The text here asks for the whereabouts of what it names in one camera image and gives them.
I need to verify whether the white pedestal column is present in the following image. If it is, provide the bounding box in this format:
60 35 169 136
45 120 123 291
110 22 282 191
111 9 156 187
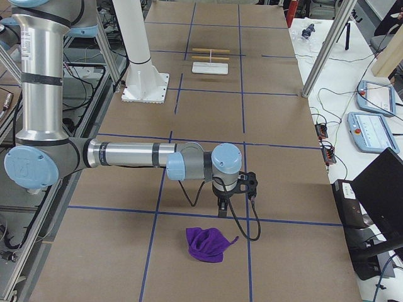
113 0 169 104

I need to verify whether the lower teach pendant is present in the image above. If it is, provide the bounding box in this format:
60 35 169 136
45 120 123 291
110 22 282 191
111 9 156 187
346 112 400 154

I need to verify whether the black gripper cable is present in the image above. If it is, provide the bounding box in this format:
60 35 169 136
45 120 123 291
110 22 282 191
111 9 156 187
179 179 262 242

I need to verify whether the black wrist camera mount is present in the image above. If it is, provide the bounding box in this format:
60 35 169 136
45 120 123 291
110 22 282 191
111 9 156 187
232 171 258 201

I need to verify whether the upper orange connector box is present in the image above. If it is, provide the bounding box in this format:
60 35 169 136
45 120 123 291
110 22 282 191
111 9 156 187
315 123 328 140

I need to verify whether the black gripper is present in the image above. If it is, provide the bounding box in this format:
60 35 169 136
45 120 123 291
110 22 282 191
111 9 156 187
212 185 236 218

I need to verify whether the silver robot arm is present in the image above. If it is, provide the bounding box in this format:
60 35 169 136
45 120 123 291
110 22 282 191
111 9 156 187
4 1 247 216

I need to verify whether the purple towel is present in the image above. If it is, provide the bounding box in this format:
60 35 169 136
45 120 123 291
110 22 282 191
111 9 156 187
186 227 239 263

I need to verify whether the black monitor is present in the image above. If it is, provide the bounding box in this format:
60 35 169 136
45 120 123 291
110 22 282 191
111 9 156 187
351 148 403 238

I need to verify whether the orange connector box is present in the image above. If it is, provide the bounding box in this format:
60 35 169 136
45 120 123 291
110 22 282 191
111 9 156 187
315 123 328 140
321 145 337 167

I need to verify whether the upper teach pendant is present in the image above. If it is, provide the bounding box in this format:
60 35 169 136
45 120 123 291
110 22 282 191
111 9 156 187
356 81 396 116

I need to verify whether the teach pendant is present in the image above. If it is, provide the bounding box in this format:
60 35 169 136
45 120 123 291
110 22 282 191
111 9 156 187
356 81 396 116
346 112 400 154

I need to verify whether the lower orange connector box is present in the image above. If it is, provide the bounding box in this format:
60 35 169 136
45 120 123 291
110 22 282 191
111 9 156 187
321 145 337 167

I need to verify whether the near wooden rack rod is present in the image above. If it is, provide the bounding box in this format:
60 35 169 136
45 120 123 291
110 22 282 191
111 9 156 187
191 55 230 62

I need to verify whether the black computer case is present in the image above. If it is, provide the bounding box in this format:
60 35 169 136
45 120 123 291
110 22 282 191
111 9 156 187
332 179 370 229

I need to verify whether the aluminium frame post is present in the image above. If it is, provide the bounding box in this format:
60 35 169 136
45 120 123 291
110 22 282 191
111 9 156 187
302 0 357 98

